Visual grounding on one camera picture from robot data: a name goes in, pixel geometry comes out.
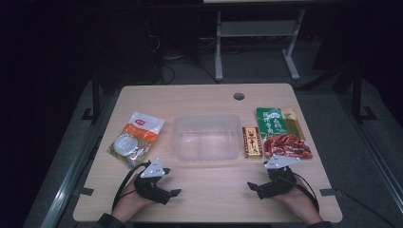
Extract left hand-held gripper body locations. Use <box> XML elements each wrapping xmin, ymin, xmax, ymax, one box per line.
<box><xmin>132</xmin><ymin>158</ymin><xmax>172</xmax><ymax>205</ymax></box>

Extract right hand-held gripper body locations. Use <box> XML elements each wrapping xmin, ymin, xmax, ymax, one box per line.
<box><xmin>257</xmin><ymin>154</ymin><xmax>301</xmax><ymax>200</ymax></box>

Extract small yellow red box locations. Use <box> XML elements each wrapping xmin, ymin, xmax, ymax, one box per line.
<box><xmin>241</xmin><ymin>126</ymin><xmax>264</xmax><ymax>160</ymax></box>

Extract white orange food packet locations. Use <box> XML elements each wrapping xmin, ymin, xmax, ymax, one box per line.
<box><xmin>107</xmin><ymin>111</ymin><xmax>166</xmax><ymax>169</ymax></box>

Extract green red food packet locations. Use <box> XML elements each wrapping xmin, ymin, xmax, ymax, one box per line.
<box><xmin>255</xmin><ymin>106</ymin><xmax>315</xmax><ymax>161</ymax></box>

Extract clear plastic container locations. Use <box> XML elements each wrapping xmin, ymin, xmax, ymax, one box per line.
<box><xmin>171</xmin><ymin>113</ymin><xmax>243</xmax><ymax>162</ymax></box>

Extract person's left hand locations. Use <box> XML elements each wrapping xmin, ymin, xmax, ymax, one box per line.
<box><xmin>111</xmin><ymin>181</ymin><xmax>154</xmax><ymax>223</ymax></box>

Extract black metal stand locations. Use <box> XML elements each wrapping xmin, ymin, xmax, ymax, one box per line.
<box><xmin>80</xmin><ymin>71</ymin><xmax>103</xmax><ymax>124</ymax></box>
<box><xmin>349</xmin><ymin>66</ymin><xmax>378</xmax><ymax>124</ymax></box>

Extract white metal stand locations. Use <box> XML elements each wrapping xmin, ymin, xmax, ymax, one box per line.
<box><xmin>214</xmin><ymin>8</ymin><xmax>307</xmax><ymax>82</ymax></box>

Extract right hand-held gripper cable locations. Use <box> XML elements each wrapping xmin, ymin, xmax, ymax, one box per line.
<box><xmin>293</xmin><ymin>172</ymin><xmax>320</xmax><ymax>213</ymax></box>

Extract grey metal bracket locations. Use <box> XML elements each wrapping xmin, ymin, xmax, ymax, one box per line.
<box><xmin>318</xmin><ymin>187</ymin><xmax>344</xmax><ymax>198</ymax></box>
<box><xmin>75</xmin><ymin>187</ymin><xmax>95</xmax><ymax>197</ymax></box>

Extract aluminium rail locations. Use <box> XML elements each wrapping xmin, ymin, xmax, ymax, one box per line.
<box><xmin>39</xmin><ymin>136</ymin><xmax>107</xmax><ymax>228</ymax></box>
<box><xmin>355</xmin><ymin>124</ymin><xmax>403</xmax><ymax>207</ymax></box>

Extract thin black floor cable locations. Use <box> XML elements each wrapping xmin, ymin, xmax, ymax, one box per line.
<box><xmin>341</xmin><ymin>191</ymin><xmax>398</xmax><ymax>228</ymax></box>

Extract black floor cables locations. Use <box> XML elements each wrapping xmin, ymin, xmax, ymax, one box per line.
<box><xmin>146</xmin><ymin>31</ymin><xmax>221</xmax><ymax>86</ymax></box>

